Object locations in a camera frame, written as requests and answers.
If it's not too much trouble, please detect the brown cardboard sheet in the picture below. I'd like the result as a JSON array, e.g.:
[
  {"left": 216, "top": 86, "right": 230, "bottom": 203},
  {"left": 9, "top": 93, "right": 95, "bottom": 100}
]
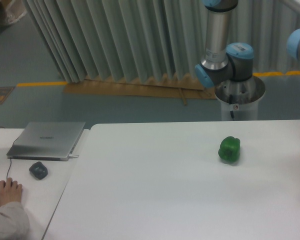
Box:
[{"left": 63, "top": 73, "right": 216, "bottom": 106}]

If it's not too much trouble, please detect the silver closed laptop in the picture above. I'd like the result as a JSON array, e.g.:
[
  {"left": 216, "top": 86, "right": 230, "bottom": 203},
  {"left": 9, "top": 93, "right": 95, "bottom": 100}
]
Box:
[{"left": 6, "top": 121, "right": 86, "bottom": 161}]

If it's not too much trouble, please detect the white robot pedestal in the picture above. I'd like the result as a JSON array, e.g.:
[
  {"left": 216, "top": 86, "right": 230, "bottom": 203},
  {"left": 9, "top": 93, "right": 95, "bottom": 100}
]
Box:
[{"left": 214, "top": 76, "right": 266, "bottom": 121}]

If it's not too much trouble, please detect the person's right hand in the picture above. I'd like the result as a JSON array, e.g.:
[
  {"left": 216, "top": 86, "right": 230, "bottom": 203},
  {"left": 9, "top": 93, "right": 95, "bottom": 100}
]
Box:
[{"left": 0, "top": 180, "right": 23, "bottom": 207}]

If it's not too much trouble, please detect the grey sleeved forearm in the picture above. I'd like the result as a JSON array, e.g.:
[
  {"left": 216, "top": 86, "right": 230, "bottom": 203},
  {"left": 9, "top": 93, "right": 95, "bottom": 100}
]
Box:
[{"left": 0, "top": 201, "right": 30, "bottom": 240}]

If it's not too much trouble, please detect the green bell pepper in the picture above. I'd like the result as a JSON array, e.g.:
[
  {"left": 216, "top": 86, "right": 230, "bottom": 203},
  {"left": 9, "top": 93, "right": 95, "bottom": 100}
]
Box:
[{"left": 218, "top": 136, "right": 241, "bottom": 164}]

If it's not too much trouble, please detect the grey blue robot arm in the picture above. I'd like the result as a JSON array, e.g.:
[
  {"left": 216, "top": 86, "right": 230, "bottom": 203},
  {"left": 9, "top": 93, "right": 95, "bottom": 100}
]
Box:
[{"left": 195, "top": 0, "right": 300, "bottom": 88}]

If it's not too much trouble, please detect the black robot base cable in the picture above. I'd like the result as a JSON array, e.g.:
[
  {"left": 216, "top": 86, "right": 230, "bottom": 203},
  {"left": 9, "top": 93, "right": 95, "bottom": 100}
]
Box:
[{"left": 228, "top": 94, "right": 235, "bottom": 121}]

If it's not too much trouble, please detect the black mouse cable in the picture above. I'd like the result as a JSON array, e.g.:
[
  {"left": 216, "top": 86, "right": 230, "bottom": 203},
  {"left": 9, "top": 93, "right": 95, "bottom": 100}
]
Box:
[{"left": 0, "top": 126, "right": 23, "bottom": 181}]

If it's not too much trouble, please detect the clear plastic bag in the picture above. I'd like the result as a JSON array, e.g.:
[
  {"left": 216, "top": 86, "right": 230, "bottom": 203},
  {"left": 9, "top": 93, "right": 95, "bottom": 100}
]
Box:
[{"left": 0, "top": 0, "right": 27, "bottom": 26}]

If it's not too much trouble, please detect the pale green pleated curtain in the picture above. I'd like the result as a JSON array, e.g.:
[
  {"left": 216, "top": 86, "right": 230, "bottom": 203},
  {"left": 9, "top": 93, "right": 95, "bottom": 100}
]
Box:
[{"left": 23, "top": 0, "right": 300, "bottom": 83}]

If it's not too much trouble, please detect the black earbuds case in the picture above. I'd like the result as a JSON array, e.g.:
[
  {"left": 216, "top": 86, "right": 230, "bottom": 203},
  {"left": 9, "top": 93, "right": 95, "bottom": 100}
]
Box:
[{"left": 29, "top": 161, "right": 49, "bottom": 180}]

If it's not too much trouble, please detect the white usb plug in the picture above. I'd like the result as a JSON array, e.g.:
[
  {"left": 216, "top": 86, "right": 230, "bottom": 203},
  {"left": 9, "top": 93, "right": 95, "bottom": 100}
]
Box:
[{"left": 68, "top": 154, "right": 79, "bottom": 159}]

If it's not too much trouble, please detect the black computer mouse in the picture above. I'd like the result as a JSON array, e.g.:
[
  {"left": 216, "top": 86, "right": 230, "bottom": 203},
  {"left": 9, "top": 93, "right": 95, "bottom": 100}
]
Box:
[{"left": 5, "top": 177, "right": 18, "bottom": 188}]

